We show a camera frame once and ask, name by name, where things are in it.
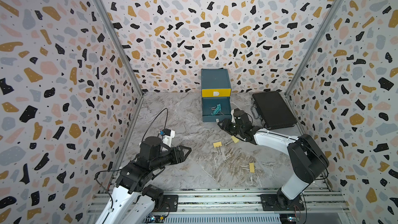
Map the teal drawer cabinet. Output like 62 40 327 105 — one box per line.
201 68 232 93

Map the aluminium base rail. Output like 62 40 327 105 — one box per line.
85 189 355 224

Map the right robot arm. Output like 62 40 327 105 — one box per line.
218 108 329 208

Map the yellow binder clip centre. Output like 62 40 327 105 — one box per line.
213 142 222 148

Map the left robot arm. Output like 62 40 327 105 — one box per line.
96 136 192 224

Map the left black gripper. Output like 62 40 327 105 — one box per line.
150 145 192 172

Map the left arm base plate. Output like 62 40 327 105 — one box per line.
153 195 179 213

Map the teal drawer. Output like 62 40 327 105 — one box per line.
202 97 232 122

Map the yellow top drawer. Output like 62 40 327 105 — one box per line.
202 88 232 97

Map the yellow binder clip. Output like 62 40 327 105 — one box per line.
231 136 239 144
213 142 222 148
249 163 255 173

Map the yellow binder clip upper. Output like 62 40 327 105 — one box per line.
231 136 239 144

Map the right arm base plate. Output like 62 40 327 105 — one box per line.
260 194 305 211

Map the yellow binder clip lower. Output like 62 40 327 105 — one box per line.
249 163 255 173

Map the small circuit board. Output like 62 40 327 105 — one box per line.
145 215 167 224

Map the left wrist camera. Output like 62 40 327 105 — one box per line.
160 129 175 147

